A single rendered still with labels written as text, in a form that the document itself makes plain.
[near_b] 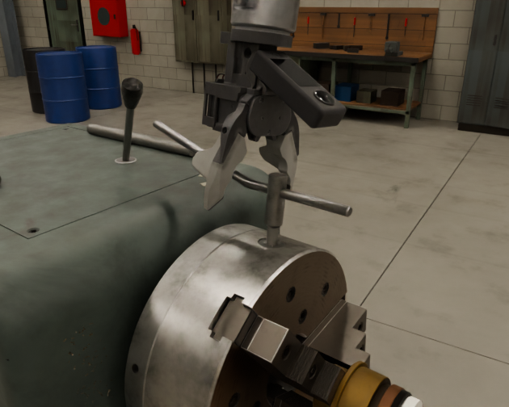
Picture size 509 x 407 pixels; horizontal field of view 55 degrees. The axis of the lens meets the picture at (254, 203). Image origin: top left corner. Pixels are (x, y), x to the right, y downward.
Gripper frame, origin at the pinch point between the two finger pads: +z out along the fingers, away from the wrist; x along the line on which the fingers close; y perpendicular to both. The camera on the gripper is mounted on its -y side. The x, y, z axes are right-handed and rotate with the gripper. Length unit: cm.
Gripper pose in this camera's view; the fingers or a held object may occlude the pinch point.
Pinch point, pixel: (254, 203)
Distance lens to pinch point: 60.4
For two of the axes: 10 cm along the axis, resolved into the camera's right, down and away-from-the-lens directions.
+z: -1.2, 9.5, 2.9
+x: -6.9, 1.3, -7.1
